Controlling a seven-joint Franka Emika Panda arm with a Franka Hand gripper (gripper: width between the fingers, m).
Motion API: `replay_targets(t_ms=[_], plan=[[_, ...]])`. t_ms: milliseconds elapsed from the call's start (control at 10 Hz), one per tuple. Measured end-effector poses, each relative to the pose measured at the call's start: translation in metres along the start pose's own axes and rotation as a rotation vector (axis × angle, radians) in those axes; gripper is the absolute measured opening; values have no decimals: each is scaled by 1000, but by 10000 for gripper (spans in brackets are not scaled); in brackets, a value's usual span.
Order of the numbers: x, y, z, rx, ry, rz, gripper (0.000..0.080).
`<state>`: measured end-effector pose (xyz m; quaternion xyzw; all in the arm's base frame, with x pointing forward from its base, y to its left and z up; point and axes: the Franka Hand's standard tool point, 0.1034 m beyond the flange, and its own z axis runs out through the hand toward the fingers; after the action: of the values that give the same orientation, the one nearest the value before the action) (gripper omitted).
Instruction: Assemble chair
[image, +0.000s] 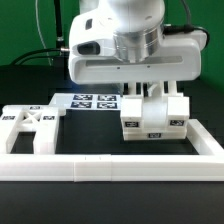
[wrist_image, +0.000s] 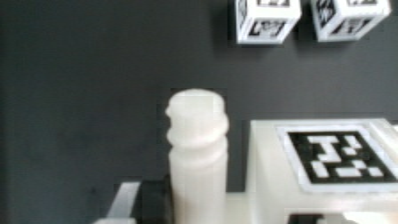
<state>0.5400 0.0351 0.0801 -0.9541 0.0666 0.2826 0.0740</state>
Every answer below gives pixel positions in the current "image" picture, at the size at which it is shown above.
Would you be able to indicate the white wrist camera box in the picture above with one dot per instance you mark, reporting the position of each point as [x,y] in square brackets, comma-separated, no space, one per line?
[91,34]

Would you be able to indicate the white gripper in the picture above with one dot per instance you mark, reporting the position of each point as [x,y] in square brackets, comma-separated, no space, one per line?
[178,58]

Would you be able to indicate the white chair seat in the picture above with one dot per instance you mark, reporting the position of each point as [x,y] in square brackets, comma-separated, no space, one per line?
[154,124]

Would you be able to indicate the white marker base sheet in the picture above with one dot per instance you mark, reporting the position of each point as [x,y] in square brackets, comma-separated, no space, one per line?
[81,101]

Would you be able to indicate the white chair back frame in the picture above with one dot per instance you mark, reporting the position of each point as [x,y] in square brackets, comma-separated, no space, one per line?
[43,120]

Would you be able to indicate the white U-shaped fence frame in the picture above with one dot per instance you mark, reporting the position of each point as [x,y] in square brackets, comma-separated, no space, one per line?
[206,165]

